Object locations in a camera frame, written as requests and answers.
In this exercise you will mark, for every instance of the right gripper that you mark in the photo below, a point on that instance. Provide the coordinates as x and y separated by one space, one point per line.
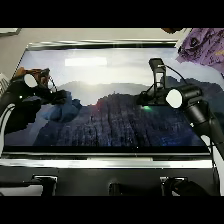
155 97

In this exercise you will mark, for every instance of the brown garment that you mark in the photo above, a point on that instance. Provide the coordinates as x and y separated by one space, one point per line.
37 72

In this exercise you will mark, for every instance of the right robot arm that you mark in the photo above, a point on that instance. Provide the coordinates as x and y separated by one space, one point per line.
196 110

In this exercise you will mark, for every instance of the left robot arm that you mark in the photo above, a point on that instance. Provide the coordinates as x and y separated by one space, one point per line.
20 91

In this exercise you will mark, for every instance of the purple patterned garment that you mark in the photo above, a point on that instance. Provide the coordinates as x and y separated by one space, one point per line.
203 46

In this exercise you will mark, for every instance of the black garment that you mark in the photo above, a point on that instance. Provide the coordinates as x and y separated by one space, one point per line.
20 118

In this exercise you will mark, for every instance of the silver frame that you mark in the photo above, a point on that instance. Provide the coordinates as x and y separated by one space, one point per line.
100 164

